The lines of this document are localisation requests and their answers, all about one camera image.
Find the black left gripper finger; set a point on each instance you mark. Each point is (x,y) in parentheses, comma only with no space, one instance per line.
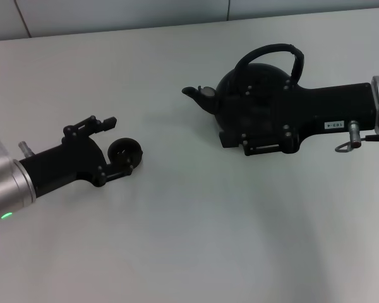
(110,123)
(120,170)

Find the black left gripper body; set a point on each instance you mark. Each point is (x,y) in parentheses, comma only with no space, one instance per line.
(69,164)

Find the black small teacup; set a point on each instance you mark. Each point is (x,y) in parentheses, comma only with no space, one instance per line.
(124,151)

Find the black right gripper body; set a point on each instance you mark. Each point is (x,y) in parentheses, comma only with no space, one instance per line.
(331,105)

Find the black round teapot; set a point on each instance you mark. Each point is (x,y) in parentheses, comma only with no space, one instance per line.
(237,104)

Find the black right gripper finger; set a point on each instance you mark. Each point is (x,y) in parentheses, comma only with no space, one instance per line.
(230,140)
(265,89)

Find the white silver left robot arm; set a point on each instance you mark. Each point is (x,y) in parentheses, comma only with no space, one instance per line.
(9,189)

